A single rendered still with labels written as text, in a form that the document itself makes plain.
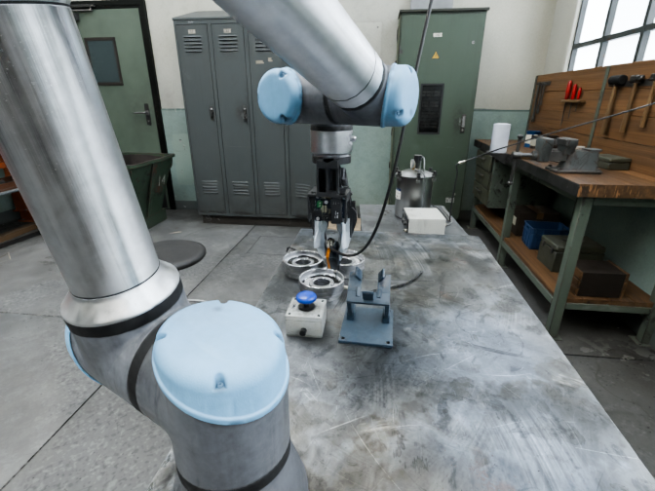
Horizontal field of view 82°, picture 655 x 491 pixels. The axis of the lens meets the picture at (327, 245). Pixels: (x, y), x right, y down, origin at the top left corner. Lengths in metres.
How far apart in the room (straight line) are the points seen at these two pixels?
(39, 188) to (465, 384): 0.60
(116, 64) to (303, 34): 4.50
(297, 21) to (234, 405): 0.32
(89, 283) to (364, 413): 0.40
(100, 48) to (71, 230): 4.58
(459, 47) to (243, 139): 2.06
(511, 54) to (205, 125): 2.91
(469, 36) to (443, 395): 3.38
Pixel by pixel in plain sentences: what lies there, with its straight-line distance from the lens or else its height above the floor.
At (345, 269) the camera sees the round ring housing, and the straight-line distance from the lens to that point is 0.93.
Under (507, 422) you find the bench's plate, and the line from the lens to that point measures 0.64.
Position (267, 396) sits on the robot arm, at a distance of 0.35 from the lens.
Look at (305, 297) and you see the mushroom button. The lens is 0.72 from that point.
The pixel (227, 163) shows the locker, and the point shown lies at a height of 0.64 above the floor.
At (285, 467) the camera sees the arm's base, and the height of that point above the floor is 0.88.
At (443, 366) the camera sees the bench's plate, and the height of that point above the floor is 0.80.
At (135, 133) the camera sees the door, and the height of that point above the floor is 0.85.
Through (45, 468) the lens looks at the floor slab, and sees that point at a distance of 1.85.
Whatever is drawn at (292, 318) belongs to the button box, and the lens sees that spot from 0.72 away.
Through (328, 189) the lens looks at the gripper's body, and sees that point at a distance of 0.67.
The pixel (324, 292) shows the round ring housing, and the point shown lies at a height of 0.83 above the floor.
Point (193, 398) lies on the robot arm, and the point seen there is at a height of 1.00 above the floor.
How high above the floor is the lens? 1.23
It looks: 22 degrees down
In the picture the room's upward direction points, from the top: straight up
